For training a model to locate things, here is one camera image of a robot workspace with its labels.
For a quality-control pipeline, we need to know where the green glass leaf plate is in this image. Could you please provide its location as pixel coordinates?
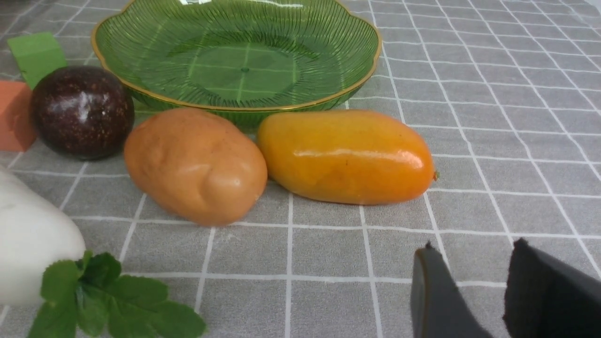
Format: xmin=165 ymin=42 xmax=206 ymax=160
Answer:
xmin=92 ymin=0 xmax=382 ymax=129

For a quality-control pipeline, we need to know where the orange foam cube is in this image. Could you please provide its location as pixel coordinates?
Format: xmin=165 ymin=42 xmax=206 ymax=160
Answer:
xmin=0 ymin=80 xmax=36 ymax=152

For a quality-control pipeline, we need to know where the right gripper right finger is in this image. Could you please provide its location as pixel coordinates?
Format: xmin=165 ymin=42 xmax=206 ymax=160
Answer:
xmin=503 ymin=239 xmax=601 ymax=338

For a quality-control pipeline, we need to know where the green foam cube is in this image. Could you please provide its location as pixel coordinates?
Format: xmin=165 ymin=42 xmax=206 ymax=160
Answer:
xmin=7 ymin=31 xmax=68 ymax=89

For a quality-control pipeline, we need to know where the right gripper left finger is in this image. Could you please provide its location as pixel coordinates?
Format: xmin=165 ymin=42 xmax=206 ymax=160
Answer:
xmin=410 ymin=242 xmax=492 ymax=338

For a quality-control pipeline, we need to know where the orange yellow mango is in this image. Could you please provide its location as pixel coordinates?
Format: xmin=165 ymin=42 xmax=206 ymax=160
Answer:
xmin=257 ymin=109 xmax=439 ymax=205

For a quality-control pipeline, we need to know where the dark purple passion fruit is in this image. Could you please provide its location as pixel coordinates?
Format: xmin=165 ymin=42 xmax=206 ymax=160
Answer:
xmin=29 ymin=65 xmax=135 ymax=161

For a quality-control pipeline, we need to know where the white radish with leaves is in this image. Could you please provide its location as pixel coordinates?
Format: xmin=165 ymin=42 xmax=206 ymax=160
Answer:
xmin=0 ymin=168 xmax=206 ymax=338

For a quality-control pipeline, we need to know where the brown potato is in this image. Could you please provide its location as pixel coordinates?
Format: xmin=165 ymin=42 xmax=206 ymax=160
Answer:
xmin=123 ymin=108 xmax=268 ymax=227

